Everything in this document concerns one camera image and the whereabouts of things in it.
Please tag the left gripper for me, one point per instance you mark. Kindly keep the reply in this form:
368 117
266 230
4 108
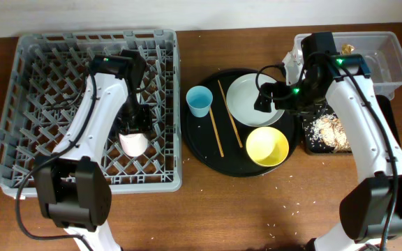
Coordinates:
144 121

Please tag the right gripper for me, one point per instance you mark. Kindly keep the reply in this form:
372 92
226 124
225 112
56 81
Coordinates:
280 88

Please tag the pink plastic cup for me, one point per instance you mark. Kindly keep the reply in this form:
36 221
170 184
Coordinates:
133 145

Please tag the food scraps and rice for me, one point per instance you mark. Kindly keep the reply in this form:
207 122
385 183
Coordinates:
327 132

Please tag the brown food wrapper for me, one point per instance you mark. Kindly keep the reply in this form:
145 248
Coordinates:
347 49

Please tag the light blue plastic cup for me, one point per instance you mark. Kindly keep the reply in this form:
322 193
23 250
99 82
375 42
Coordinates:
199 100

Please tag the grey round plate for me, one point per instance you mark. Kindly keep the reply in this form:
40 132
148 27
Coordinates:
241 96

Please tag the yellow bowl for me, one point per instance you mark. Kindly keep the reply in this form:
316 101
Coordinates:
267 146

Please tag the wooden chopstick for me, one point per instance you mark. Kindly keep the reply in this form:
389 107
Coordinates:
216 133
230 115

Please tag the white paper waste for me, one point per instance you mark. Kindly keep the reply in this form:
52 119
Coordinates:
292 63

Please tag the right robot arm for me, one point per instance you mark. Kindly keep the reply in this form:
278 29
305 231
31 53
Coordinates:
371 215

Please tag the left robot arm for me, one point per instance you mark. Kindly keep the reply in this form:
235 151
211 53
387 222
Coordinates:
71 188

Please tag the clear plastic waste bin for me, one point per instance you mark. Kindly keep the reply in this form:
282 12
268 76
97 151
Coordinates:
381 51

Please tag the grey plastic dishwasher rack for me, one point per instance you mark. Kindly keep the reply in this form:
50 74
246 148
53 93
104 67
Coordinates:
48 71

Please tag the black rectangular tray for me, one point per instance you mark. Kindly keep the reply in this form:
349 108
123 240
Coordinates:
386 109

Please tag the round black serving tray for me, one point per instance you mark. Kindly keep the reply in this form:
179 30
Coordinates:
199 134

